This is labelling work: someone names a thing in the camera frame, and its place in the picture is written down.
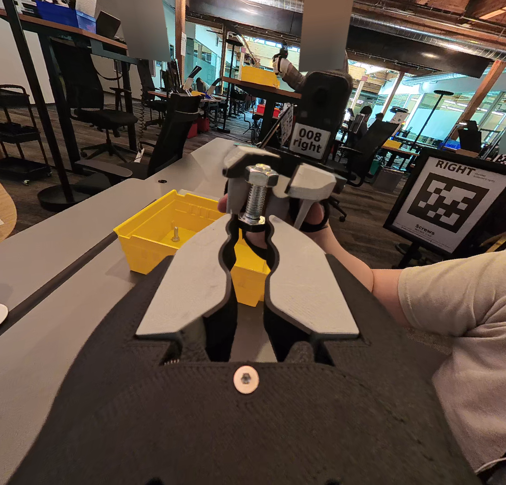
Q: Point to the round wooden table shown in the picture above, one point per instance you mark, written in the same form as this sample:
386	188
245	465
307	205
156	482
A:
7	212

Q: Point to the silver hex bolt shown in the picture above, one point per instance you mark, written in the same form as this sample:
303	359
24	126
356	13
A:
176	235
256	200

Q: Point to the black office chair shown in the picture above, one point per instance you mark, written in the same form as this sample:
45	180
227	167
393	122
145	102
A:
375	137
174	137
104	117

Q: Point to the framed marker sign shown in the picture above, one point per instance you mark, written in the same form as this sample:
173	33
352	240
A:
446	200

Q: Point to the black pole stand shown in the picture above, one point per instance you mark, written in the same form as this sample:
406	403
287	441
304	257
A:
63	198

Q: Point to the person's right hand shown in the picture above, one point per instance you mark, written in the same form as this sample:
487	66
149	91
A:
251	237

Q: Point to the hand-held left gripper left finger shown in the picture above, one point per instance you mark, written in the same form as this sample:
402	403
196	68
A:
185	287

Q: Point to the black utility cart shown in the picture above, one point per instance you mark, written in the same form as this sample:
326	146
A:
19	131

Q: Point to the silver ceiling duct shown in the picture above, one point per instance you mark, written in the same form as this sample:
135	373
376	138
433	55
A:
435	34

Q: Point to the grey waste bin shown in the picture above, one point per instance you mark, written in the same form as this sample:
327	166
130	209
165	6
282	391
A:
389	178

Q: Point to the yellow plastic bin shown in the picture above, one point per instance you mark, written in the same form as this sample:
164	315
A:
257	77
150	247

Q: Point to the blue plastic bin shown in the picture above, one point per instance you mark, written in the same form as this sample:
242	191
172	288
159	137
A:
55	14

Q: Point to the wooden standing desk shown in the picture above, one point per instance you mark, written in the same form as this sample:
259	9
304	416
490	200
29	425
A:
59	27
269	113

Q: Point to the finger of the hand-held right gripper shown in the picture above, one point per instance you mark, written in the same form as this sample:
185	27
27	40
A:
253	156
312	182

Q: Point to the black sign stand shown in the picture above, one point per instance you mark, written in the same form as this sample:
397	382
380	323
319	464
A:
411	253

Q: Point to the silver hex nut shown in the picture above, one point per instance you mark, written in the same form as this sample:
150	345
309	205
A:
261	178

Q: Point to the black floor lamp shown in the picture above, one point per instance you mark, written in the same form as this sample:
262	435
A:
443	92

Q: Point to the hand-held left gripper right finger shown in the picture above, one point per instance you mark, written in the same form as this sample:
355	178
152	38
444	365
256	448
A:
312	291

